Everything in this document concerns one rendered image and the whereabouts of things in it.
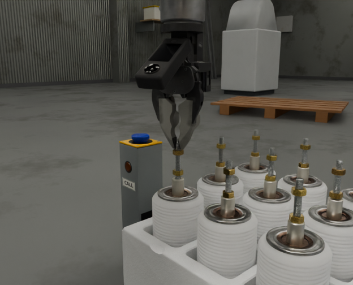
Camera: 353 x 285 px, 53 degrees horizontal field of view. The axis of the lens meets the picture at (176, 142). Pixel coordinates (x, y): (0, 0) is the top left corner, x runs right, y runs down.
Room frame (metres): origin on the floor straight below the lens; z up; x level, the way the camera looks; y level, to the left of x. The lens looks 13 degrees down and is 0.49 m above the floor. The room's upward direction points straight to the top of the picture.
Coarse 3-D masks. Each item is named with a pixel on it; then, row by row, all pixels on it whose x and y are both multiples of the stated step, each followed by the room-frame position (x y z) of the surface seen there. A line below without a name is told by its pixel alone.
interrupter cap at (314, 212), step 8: (312, 208) 0.54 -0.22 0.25; (320, 208) 0.54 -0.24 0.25; (344, 208) 0.54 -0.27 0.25; (312, 216) 0.51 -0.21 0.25; (320, 216) 0.51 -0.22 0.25; (344, 216) 0.51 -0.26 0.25; (352, 216) 0.51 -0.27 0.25; (328, 224) 0.48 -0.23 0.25; (336, 224) 0.48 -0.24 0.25; (344, 224) 0.48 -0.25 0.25; (352, 224) 0.48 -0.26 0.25
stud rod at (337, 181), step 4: (340, 160) 0.52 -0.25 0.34; (336, 164) 0.51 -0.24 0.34; (340, 164) 0.51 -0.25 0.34; (336, 168) 0.51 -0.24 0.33; (340, 168) 0.51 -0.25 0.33; (336, 176) 0.51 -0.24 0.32; (340, 176) 0.51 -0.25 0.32; (336, 180) 0.51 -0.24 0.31; (340, 180) 0.51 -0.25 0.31; (336, 184) 0.51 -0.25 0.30; (340, 184) 0.51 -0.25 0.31; (336, 188) 0.51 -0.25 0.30; (340, 188) 0.51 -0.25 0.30; (336, 192) 0.51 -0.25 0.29
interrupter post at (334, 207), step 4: (328, 200) 0.51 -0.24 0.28; (332, 200) 0.51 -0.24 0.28; (336, 200) 0.51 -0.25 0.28; (340, 200) 0.51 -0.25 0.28; (328, 204) 0.51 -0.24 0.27; (332, 204) 0.51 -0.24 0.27; (336, 204) 0.50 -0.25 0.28; (340, 204) 0.50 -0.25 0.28; (328, 208) 0.51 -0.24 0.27; (332, 208) 0.51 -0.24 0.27; (336, 208) 0.50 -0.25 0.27; (340, 208) 0.50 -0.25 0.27; (328, 212) 0.51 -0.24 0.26; (332, 212) 0.51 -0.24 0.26; (336, 212) 0.50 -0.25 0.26; (340, 212) 0.50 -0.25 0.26; (328, 216) 0.51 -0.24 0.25; (332, 216) 0.50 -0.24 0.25; (336, 216) 0.50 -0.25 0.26; (340, 216) 0.50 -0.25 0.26
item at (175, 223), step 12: (156, 192) 0.62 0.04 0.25; (156, 204) 0.58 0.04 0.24; (168, 204) 0.57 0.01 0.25; (180, 204) 0.57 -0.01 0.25; (192, 204) 0.57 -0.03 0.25; (156, 216) 0.58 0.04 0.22; (168, 216) 0.57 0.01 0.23; (180, 216) 0.56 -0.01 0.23; (192, 216) 0.57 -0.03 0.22; (156, 228) 0.58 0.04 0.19; (168, 228) 0.57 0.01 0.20; (180, 228) 0.56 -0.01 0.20; (192, 228) 0.57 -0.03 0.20; (168, 240) 0.57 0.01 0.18; (180, 240) 0.56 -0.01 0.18; (192, 240) 0.57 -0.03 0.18
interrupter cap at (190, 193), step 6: (168, 186) 0.64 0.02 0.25; (186, 186) 0.64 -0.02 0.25; (162, 192) 0.61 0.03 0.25; (168, 192) 0.61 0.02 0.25; (186, 192) 0.62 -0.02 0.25; (192, 192) 0.61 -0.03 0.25; (198, 192) 0.61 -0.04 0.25; (162, 198) 0.58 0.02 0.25; (168, 198) 0.58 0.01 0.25; (174, 198) 0.58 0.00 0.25; (180, 198) 0.58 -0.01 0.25; (186, 198) 0.58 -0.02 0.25; (192, 198) 0.58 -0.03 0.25
